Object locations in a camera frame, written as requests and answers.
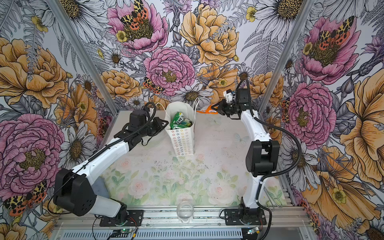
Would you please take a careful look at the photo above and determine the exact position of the black corrugated right cable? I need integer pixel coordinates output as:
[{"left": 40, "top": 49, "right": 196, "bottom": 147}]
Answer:
[{"left": 234, "top": 78, "right": 303, "bottom": 240}]

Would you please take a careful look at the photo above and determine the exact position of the white printed paper bag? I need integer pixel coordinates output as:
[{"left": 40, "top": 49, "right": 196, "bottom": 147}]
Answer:
[{"left": 165, "top": 98, "right": 200, "bottom": 157}]

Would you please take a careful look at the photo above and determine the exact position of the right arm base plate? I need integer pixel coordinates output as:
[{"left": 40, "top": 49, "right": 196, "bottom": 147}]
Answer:
[{"left": 223, "top": 208, "right": 267, "bottom": 226}]

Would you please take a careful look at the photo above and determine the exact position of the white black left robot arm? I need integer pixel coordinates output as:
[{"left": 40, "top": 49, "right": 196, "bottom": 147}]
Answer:
[{"left": 52, "top": 102, "right": 168, "bottom": 224}]

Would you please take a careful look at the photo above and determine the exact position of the orange snack packet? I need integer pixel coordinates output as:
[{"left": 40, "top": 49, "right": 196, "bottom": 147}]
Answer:
[{"left": 197, "top": 105, "right": 218, "bottom": 115}]

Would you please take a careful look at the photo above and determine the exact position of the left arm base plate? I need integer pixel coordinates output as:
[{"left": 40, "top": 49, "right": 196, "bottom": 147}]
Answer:
[{"left": 99, "top": 210, "right": 145, "bottom": 227}]

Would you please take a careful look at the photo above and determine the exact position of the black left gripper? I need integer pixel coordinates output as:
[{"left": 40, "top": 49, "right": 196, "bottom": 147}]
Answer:
[{"left": 139, "top": 116, "right": 169, "bottom": 137}]

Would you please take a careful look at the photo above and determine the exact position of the grey blue cloth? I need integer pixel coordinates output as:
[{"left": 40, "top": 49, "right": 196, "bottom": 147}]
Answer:
[{"left": 92, "top": 177, "right": 111, "bottom": 199}]

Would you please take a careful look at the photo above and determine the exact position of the small green snack packet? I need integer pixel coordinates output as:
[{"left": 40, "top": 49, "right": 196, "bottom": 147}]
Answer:
[{"left": 170, "top": 112, "right": 193, "bottom": 130}]

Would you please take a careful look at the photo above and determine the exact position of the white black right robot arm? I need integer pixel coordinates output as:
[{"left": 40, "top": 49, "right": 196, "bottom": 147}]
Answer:
[{"left": 212, "top": 89, "right": 280, "bottom": 226}]

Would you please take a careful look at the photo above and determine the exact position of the clear glass cup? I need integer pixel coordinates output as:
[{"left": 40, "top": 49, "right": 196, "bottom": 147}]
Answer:
[{"left": 177, "top": 201, "right": 194, "bottom": 223}]

